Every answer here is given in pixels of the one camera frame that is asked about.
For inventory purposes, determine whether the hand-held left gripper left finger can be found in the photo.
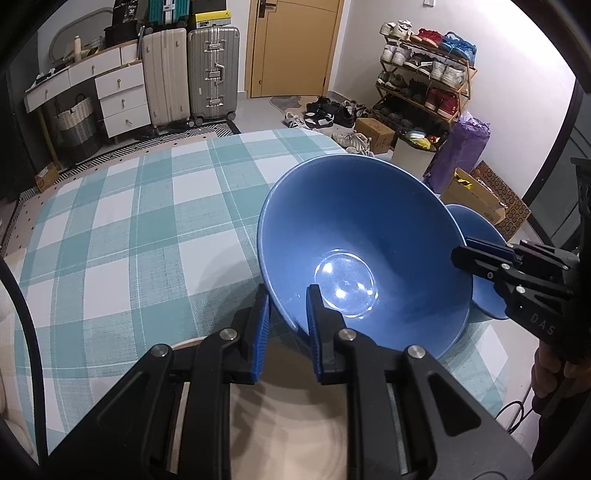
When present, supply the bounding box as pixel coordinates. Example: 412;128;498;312
46;282;271;480

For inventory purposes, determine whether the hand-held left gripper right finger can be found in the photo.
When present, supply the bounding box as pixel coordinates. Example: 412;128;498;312
305;284;532;480

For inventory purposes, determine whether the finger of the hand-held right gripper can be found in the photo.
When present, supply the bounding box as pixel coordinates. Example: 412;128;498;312
465;237;525;260
451;246;520;283

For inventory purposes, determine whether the large cream plate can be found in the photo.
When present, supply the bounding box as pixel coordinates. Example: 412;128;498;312
168;336;352;480

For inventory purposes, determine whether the blue bowl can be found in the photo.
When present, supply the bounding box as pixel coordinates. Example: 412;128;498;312
256;154;474;361
444;203;511;320

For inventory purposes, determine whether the person's right hand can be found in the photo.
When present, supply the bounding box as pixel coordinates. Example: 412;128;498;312
530;348;583;418

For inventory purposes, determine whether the brown dotted cardboard box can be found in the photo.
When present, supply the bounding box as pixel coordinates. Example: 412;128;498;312
470;161;532;241

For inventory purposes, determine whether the purple bag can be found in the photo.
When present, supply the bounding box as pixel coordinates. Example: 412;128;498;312
424;110;491;195

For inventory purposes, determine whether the white trash bin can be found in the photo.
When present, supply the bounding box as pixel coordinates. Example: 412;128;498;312
391;131;438;179

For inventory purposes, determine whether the wooden shoe rack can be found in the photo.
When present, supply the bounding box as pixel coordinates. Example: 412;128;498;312
374;39;479;136

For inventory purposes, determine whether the group of assorted shoes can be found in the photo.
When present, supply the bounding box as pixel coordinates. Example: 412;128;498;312
376;20;477;118

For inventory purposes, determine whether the pile of floor shoes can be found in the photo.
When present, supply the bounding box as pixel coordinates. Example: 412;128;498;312
281;96;374;154

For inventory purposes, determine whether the black white striped rug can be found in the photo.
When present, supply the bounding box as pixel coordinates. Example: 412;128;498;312
59;120;242;172

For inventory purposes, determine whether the grey door mat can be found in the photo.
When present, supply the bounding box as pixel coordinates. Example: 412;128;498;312
270;94;304;114

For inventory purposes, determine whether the silver suitcase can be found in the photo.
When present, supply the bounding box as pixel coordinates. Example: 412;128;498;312
187;26;241;125

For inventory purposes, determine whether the beige suitcase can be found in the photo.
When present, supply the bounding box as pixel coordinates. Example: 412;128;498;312
140;28;191;130

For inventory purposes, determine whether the grey woven basket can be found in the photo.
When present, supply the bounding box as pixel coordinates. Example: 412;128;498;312
50;94;101;149

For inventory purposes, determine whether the white drawer dresser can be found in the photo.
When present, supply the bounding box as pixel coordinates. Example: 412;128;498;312
23;43;151;140

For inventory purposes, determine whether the yellow wooden door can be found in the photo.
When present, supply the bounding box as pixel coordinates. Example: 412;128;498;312
244;0;345;99

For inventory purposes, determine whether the yellow black box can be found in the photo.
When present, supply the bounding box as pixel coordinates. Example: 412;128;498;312
191;10;232;29

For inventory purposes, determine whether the teal suitcase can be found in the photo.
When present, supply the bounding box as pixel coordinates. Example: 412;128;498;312
147;0;193;27

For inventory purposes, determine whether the black bag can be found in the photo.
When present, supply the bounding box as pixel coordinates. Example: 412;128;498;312
103;0;142;48

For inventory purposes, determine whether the oval mirror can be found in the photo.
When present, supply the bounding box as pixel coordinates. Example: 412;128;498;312
49;13;117;64

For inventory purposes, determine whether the thin black floor cable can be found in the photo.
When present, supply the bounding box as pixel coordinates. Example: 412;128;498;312
495;396;537;422

